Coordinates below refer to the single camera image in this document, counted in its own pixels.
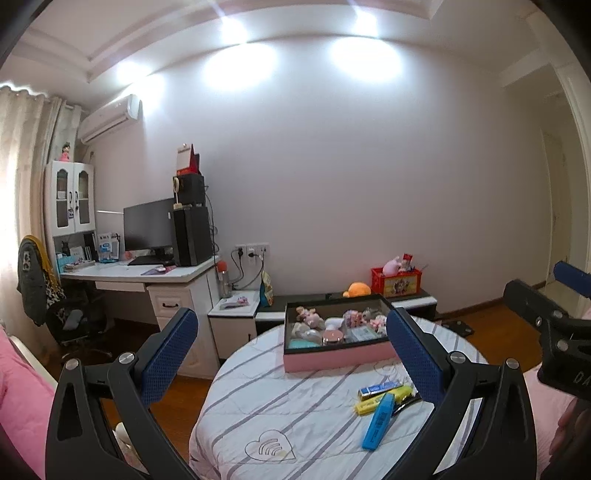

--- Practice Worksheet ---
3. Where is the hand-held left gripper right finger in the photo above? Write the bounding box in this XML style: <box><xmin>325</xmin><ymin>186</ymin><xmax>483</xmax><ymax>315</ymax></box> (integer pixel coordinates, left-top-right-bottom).
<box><xmin>385</xmin><ymin>307</ymin><xmax>539</xmax><ymax>480</ymax></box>

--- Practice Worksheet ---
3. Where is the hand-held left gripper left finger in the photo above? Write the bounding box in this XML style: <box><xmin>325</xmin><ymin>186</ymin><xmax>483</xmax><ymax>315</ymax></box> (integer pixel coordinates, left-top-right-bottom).
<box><xmin>45</xmin><ymin>307</ymin><xmax>200</xmax><ymax>480</ymax></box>

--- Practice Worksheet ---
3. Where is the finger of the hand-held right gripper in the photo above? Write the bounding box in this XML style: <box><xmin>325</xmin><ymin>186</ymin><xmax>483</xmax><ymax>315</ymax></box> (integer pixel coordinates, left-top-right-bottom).
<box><xmin>502</xmin><ymin>278</ymin><xmax>573</xmax><ymax>333</ymax></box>
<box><xmin>553</xmin><ymin>261</ymin><xmax>591</xmax><ymax>298</ymax></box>

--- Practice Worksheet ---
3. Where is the pink storage box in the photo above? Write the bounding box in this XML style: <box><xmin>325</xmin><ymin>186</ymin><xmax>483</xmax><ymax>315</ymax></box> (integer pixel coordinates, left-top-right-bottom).
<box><xmin>283</xmin><ymin>294</ymin><xmax>402</xmax><ymax>374</ymax></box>

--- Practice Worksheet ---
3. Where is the white pink building block cat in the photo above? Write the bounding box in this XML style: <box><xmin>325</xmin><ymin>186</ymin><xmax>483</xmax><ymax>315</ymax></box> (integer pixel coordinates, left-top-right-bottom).
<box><xmin>295</xmin><ymin>306</ymin><xmax>325</xmax><ymax>329</ymax></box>

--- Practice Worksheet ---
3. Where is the person's right hand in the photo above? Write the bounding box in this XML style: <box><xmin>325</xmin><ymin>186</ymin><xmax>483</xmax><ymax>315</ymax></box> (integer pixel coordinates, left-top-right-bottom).
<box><xmin>549</xmin><ymin>396</ymin><xmax>585</xmax><ymax>459</ymax></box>

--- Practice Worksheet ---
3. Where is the dark blue flat box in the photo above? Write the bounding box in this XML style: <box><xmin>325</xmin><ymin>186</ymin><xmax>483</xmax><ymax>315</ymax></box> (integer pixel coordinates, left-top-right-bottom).
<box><xmin>359</xmin><ymin>379</ymin><xmax>402</xmax><ymax>400</ymax></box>

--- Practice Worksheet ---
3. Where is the black pen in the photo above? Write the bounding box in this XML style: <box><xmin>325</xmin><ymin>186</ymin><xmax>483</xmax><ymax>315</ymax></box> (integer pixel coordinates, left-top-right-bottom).
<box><xmin>390</xmin><ymin>397</ymin><xmax>421</xmax><ymax>417</ymax></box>

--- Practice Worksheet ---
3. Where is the grey pink plush toy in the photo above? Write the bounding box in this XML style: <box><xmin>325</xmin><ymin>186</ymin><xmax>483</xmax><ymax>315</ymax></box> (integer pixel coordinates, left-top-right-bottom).
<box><xmin>363</xmin><ymin>308</ymin><xmax>389</xmax><ymax>333</ymax></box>

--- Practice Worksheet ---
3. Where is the pink embroidered quilt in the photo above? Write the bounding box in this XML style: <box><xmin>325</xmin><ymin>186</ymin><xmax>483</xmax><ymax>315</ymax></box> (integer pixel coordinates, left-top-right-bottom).
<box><xmin>522</xmin><ymin>360</ymin><xmax>578</xmax><ymax>480</ymax></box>

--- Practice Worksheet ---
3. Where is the black bathroom scale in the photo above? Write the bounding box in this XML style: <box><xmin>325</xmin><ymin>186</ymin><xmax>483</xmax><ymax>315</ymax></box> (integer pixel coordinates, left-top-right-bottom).
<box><xmin>442</xmin><ymin>318</ymin><xmax>475</xmax><ymax>337</ymax></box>

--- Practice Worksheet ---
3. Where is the yellow highlighter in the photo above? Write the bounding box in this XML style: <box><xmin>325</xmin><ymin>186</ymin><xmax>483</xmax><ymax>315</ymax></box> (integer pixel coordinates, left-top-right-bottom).
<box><xmin>355</xmin><ymin>385</ymin><xmax>413</xmax><ymax>416</ymax></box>

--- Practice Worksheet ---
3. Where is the white bedside table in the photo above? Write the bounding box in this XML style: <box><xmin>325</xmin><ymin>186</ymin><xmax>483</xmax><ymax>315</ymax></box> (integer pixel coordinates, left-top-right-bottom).
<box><xmin>208</xmin><ymin>290</ymin><xmax>262</xmax><ymax>365</ymax></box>

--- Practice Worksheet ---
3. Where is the red printed crate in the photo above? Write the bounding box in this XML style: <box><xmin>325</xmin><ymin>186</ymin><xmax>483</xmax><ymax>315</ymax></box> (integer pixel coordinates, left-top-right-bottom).
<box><xmin>370</xmin><ymin>267</ymin><xmax>426</xmax><ymax>298</ymax></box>

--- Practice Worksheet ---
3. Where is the blue highlighter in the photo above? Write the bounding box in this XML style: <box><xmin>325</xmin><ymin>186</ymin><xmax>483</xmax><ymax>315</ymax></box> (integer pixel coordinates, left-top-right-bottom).
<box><xmin>361</xmin><ymin>392</ymin><xmax>396</xmax><ymax>450</ymax></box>

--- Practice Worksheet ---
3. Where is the white desk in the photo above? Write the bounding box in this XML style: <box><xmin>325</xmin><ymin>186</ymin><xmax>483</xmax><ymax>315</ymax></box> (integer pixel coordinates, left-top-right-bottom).
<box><xmin>59</xmin><ymin>256</ymin><xmax>222</xmax><ymax>377</ymax></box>

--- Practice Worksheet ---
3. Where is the orange cap bottle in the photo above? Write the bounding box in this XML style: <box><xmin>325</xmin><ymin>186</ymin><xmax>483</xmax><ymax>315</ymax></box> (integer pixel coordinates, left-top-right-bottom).
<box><xmin>217</xmin><ymin>261</ymin><xmax>232</xmax><ymax>299</ymax></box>

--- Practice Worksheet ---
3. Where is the black office chair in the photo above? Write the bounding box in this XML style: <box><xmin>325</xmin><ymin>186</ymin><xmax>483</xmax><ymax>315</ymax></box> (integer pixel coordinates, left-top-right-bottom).
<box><xmin>46</xmin><ymin>286</ymin><xmax>114</xmax><ymax>365</ymax></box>

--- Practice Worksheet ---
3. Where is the colourful snack bag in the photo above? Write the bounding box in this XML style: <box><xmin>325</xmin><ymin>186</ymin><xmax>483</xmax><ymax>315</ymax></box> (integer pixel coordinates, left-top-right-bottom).
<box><xmin>259</xmin><ymin>270</ymin><xmax>274</xmax><ymax>308</ymax></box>

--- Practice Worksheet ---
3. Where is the black computer tower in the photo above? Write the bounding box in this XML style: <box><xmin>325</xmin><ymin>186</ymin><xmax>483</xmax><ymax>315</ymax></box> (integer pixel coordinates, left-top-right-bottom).
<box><xmin>173</xmin><ymin>205</ymin><xmax>214</xmax><ymax>267</ymax></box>

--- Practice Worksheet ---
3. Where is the blue white carton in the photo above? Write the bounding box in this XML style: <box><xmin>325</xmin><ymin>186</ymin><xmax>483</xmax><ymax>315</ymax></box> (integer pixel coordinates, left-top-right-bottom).
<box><xmin>97</xmin><ymin>233</ymin><xmax>120</xmax><ymax>262</ymax></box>

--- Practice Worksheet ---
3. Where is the black computer monitor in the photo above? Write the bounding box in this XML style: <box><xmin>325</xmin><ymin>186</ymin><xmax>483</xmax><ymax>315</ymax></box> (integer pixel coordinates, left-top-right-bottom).
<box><xmin>123</xmin><ymin>198</ymin><xmax>178</xmax><ymax>261</ymax></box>

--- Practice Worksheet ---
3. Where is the dark patterned jacket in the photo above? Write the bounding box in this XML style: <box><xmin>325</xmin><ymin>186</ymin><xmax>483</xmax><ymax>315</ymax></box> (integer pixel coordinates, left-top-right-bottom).
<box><xmin>17</xmin><ymin>235</ymin><xmax>63</xmax><ymax>326</ymax></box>

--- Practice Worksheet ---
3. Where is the black speaker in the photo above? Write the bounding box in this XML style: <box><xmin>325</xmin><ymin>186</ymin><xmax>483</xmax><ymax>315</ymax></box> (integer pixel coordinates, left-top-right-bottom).
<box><xmin>174</xmin><ymin>173</ymin><xmax>206</xmax><ymax>208</ymax></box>

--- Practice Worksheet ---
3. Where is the white glass door cabinet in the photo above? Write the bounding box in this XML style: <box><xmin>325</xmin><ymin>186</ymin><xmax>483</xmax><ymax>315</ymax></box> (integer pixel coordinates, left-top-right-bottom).
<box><xmin>44</xmin><ymin>161</ymin><xmax>98</xmax><ymax>238</ymax></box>

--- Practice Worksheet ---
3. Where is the red white desk calendar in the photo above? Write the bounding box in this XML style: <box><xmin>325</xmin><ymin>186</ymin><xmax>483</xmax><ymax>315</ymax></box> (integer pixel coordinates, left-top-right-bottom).
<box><xmin>176</xmin><ymin>143</ymin><xmax>201</xmax><ymax>176</ymax></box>

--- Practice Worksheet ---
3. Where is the beige curtain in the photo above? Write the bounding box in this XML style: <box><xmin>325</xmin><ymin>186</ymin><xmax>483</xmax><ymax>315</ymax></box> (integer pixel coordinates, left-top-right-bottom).
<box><xmin>0</xmin><ymin>83</ymin><xmax>63</xmax><ymax>333</ymax></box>

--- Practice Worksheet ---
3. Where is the white air conditioner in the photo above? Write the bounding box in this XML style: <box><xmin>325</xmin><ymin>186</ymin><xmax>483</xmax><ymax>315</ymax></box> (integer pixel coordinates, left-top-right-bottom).
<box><xmin>76</xmin><ymin>93</ymin><xmax>141</xmax><ymax>144</ymax></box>

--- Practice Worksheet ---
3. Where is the white door frame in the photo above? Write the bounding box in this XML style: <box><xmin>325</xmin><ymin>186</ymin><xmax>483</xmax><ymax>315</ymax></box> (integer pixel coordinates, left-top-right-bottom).
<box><xmin>540</xmin><ymin>69</ymin><xmax>591</xmax><ymax>296</ymax></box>

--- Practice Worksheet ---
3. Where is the black power cable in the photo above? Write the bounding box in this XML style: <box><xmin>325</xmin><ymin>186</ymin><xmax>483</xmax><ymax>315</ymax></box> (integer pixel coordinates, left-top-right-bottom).
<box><xmin>230</xmin><ymin>251</ymin><xmax>267</xmax><ymax>291</ymax></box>

